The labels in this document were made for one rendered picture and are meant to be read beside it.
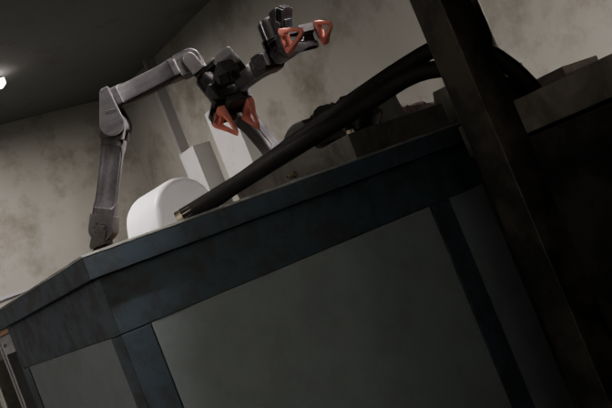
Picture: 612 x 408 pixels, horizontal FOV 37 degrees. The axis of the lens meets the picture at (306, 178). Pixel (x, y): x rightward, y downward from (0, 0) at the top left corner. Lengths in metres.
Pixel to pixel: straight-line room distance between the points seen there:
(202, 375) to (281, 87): 5.65
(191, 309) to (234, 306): 0.07
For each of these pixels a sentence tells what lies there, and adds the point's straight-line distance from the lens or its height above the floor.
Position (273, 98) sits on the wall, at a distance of 7.10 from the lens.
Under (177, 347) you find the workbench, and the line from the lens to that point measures 1.40.
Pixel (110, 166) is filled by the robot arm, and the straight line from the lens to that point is 2.33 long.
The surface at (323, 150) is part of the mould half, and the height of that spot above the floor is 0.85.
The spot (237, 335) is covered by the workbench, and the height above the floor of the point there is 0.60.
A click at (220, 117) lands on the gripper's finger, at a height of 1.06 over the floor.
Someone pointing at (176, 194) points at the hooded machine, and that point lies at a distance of 6.77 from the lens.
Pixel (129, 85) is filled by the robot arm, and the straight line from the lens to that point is 2.34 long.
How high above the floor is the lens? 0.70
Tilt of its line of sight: 4 degrees up
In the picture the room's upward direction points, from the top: 22 degrees counter-clockwise
